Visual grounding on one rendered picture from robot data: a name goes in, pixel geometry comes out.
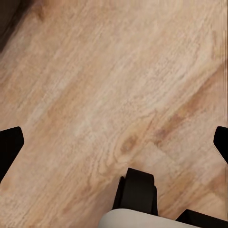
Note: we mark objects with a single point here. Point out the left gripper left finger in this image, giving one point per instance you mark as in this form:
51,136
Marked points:
11,142

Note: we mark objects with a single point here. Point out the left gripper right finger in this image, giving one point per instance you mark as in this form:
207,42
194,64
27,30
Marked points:
221,141

